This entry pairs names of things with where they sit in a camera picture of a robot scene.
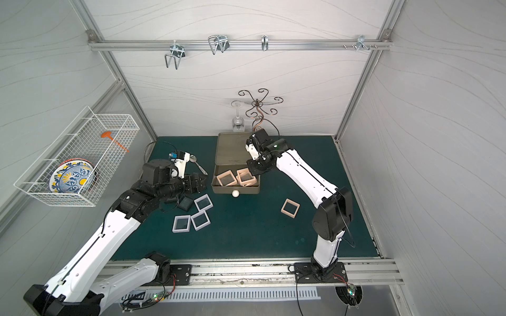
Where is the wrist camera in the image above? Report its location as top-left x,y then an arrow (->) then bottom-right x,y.
245,129 -> 273,160
169,150 -> 190,179

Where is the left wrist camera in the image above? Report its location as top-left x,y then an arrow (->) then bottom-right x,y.
169,150 -> 190,179

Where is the white brooch box lower right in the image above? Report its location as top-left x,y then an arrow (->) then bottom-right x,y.
191,211 -> 211,231

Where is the ornate metal cup stand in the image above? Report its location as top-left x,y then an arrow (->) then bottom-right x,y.
238,88 -> 284,135

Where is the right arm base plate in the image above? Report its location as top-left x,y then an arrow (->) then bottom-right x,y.
293,261 -> 348,284

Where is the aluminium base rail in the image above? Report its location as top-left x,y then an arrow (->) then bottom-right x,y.
171,258 -> 404,288

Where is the white brooch box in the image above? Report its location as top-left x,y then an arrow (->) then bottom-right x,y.
172,215 -> 191,233
194,194 -> 213,212
191,211 -> 211,231

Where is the three-tier drawer organizer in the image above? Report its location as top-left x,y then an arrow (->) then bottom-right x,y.
212,132 -> 260,195

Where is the orange plastic spatula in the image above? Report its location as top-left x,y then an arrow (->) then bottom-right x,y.
101,131 -> 129,152

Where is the metal hook right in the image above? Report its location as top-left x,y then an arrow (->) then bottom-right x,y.
343,36 -> 378,51

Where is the white brooch box upper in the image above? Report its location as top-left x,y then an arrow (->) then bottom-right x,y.
194,194 -> 213,212

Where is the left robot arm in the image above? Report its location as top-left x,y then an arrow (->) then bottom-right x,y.
24,159 -> 208,315

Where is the metal spoon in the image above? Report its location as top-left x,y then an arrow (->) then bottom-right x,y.
189,155 -> 208,175

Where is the small metal hook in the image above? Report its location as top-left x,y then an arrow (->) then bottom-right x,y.
261,35 -> 269,51

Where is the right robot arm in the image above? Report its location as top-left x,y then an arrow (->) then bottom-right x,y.
245,132 -> 353,269

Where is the metal double hook middle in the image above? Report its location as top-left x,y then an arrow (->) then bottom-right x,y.
208,35 -> 230,55

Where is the white ventilation grille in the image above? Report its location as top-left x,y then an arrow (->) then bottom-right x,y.
87,287 -> 321,304

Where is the clear wine glass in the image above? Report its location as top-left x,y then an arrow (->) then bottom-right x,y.
231,100 -> 245,132

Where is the patterned ceramic plate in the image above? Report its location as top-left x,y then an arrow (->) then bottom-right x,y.
49,159 -> 96,194

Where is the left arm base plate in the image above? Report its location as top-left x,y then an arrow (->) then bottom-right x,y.
142,264 -> 192,287

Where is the pink brooch box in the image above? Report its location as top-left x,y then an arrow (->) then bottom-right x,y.
281,199 -> 300,219
236,168 -> 258,187
216,170 -> 238,186

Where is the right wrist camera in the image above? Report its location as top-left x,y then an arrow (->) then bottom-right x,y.
245,129 -> 273,160

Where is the aluminium overhead rail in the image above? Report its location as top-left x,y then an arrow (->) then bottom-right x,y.
88,38 -> 393,53

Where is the white brooch box lower left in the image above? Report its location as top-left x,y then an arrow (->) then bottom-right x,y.
172,215 -> 191,233

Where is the white wire basket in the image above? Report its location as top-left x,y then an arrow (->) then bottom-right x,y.
14,107 -> 140,207

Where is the metal double hook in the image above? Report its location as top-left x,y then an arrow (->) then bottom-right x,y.
208,35 -> 230,55
164,41 -> 186,70

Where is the metal double hook left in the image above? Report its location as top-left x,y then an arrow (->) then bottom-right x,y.
164,41 -> 186,70

